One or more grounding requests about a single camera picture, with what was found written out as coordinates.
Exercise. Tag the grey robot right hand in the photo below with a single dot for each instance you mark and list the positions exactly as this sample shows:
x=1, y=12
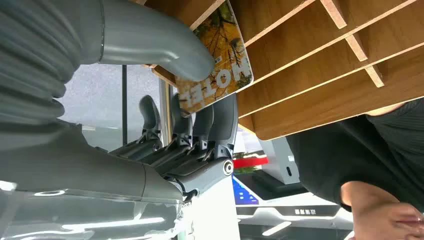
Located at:
x=82, y=172

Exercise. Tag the wooden slotted card rack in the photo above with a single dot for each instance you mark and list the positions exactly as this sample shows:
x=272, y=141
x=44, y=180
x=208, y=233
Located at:
x=314, y=73

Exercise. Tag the person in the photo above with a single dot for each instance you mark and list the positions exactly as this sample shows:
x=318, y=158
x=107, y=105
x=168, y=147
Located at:
x=348, y=155

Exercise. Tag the thin black pole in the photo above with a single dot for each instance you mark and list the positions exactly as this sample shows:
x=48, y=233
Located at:
x=124, y=106

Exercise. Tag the ribbed grey right arm sleeve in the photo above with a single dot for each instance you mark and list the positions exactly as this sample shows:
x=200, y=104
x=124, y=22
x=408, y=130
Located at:
x=33, y=66

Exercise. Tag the white pillar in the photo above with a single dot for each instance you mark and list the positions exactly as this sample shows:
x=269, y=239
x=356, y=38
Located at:
x=215, y=215

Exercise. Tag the blue display screen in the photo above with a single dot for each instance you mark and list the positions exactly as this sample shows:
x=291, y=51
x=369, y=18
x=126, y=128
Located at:
x=243, y=193

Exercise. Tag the red sign strip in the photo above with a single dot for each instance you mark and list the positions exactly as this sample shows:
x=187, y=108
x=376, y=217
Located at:
x=251, y=162

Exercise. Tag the white kiosk stand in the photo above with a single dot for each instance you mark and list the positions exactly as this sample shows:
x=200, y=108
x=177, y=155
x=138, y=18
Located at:
x=278, y=159

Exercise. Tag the white reception counter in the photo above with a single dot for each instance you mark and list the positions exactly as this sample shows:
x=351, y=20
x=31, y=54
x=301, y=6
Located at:
x=291, y=215

